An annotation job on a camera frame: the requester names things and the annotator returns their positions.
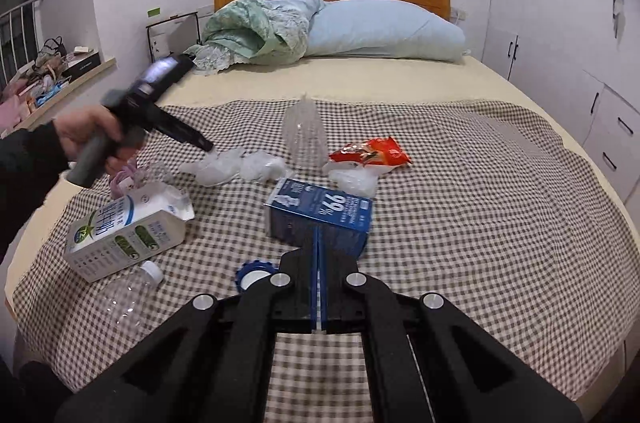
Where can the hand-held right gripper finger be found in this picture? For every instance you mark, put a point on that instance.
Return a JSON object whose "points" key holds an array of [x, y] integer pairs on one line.
{"points": [[314, 298], [324, 298]]}

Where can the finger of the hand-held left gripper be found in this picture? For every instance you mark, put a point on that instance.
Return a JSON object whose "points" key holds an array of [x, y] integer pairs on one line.
{"points": [[185, 132]]}

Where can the white plastic wrap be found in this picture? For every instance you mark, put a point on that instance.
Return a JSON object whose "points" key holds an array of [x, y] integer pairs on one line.
{"points": [[230, 165]]}

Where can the dark blue carton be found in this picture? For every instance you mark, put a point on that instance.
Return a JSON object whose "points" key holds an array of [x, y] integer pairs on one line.
{"points": [[320, 213]]}

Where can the clear plastic bottle without cap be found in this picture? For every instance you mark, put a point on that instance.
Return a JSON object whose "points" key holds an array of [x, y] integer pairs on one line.
{"points": [[305, 133]]}

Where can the person's left forearm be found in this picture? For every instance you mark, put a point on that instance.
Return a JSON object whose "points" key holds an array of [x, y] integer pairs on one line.
{"points": [[25, 173]]}

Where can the person's left hand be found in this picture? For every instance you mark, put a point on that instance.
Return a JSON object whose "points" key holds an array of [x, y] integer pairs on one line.
{"points": [[85, 125]]}

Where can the white item in nightstand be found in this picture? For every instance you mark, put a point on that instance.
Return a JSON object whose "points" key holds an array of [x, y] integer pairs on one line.
{"points": [[160, 45]]}

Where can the black metal nightstand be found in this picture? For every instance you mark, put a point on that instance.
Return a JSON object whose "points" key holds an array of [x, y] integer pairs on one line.
{"points": [[148, 43]]}

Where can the clear plastic cup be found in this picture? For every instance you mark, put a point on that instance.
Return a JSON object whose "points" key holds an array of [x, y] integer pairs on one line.
{"points": [[157, 175]]}

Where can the blue and white lid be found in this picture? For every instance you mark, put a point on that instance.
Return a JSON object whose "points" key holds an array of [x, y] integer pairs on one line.
{"points": [[255, 278]]}

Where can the black flat box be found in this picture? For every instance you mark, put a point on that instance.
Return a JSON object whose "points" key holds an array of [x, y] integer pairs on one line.
{"points": [[82, 64]]}

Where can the pink packaging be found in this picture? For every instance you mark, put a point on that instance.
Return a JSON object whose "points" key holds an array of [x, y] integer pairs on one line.
{"points": [[122, 180]]}

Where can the handbag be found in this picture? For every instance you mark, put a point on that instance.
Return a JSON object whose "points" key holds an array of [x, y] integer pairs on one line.
{"points": [[50, 53]]}

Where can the green floral quilt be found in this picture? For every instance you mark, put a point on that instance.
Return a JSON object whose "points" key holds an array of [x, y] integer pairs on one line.
{"points": [[250, 28]]}

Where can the white milk carton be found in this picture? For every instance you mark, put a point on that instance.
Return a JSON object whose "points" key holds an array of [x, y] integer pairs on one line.
{"points": [[125, 233]]}

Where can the crumpled clear plastic piece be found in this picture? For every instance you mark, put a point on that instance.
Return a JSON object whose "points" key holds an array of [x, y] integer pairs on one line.
{"points": [[352, 183]]}

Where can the pile of pink boxes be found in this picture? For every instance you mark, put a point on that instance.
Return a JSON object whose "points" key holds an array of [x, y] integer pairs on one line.
{"points": [[30, 98]]}

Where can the metal window railing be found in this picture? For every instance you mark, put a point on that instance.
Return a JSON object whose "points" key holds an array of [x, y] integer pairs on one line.
{"points": [[15, 33]]}

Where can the red snack bag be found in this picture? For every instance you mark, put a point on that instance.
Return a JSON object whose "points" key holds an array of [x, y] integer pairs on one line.
{"points": [[372, 151]]}

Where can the checkered blanket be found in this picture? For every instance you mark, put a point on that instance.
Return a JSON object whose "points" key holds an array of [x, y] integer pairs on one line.
{"points": [[475, 228]]}

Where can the clear bottle with white cap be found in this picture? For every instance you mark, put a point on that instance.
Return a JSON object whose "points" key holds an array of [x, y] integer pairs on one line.
{"points": [[125, 298]]}

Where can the cream bed sheet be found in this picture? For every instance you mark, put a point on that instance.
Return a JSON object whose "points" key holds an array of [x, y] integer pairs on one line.
{"points": [[390, 78]]}

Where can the light blue pillow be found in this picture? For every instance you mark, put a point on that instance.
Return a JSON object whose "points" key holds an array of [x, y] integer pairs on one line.
{"points": [[380, 30]]}

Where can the white built-in wardrobe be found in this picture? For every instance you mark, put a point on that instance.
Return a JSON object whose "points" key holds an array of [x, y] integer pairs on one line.
{"points": [[565, 28]]}

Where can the wall socket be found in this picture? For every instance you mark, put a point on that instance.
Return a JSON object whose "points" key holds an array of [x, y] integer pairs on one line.
{"points": [[458, 14]]}

